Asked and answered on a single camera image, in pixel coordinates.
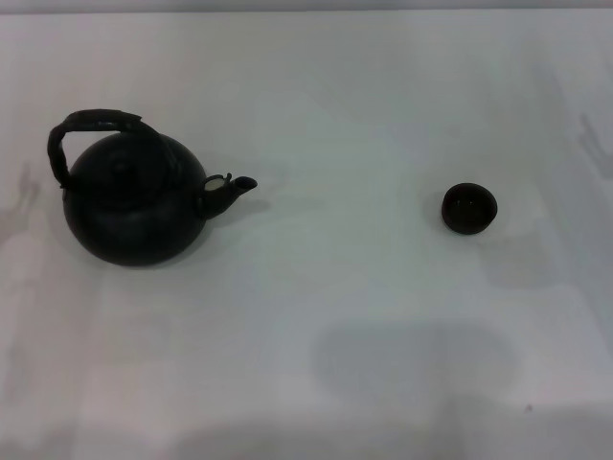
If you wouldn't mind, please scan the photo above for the small dark teacup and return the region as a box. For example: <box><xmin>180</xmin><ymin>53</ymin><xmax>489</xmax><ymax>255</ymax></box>
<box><xmin>441</xmin><ymin>182</ymin><xmax>499</xmax><ymax>237</ymax></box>

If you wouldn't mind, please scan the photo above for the black round teapot with handle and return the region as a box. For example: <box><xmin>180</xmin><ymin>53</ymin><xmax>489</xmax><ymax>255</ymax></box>
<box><xmin>46</xmin><ymin>108</ymin><xmax>259</xmax><ymax>267</ymax></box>

